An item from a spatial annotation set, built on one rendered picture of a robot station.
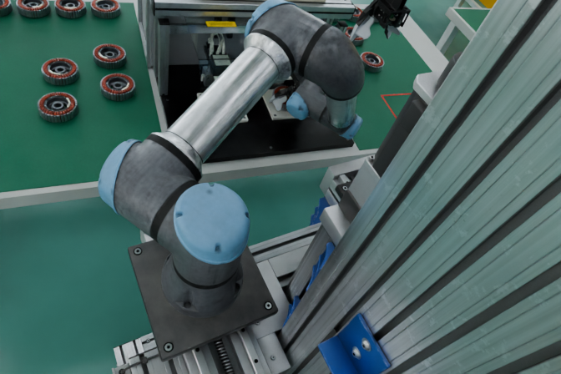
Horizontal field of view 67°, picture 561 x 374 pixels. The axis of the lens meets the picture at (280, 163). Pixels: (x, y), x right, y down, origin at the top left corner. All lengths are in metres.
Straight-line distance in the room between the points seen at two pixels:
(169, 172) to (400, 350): 0.42
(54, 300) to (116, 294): 0.23
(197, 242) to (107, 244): 1.47
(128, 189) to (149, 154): 0.06
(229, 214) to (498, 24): 0.44
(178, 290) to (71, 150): 0.75
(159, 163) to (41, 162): 0.74
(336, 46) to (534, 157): 0.54
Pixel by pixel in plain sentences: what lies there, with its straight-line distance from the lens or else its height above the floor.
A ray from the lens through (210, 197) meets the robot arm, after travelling 0.66.
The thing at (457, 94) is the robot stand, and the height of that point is 1.61.
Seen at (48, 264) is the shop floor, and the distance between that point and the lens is 2.07.
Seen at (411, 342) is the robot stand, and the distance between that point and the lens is 0.55.
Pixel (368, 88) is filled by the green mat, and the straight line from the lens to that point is 1.86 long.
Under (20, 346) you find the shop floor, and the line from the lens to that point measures 1.96.
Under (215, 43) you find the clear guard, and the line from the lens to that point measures 1.30.
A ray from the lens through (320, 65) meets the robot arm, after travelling 0.83.
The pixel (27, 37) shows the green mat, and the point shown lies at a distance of 1.85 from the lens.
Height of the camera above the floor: 1.80
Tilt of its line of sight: 48 degrees down
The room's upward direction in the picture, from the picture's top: 19 degrees clockwise
